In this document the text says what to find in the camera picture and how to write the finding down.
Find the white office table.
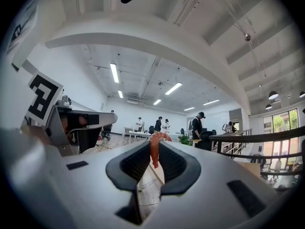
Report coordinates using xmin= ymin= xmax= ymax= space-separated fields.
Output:
xmin=128 ymin=130 xmax=152 ymax=140

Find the brown cardboard box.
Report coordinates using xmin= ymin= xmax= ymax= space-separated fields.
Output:
xmin=237 ymin=161 xmax=262 ymax=178

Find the large glass window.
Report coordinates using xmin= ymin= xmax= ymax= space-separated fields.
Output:
xmin=263 ymin=108 xmax=300 ymax=157

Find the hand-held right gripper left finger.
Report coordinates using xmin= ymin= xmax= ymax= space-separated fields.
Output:
xmin=106 ymin=141 xmax=152 ymax=192

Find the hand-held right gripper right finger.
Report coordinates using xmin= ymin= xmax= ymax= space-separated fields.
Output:
xmin=158 ymin=141 xmax=202 ymax=197

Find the red food piece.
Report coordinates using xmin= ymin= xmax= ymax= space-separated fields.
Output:
xmin=149 ymin=132 xmax=173 ymax=169

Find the white wall poster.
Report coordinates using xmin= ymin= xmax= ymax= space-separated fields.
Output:
xmin=7 ymin=6 xmax=39 ymax=55

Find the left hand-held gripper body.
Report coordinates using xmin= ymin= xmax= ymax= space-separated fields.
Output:
xmin=21 ymin=72 xmax=119 ymax=157

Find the black metal railing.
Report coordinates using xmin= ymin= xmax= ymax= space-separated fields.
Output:
xmin=209 ymin=125 xmax=305 ymax=177

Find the green potted plant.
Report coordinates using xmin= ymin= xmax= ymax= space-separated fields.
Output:
xmin=178 ymin=134 xmax=193 ymax=146

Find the group of ceiling tube lights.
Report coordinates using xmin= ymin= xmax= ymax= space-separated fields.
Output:
xmin=110 ymin=62 xmax=220 ymax=111

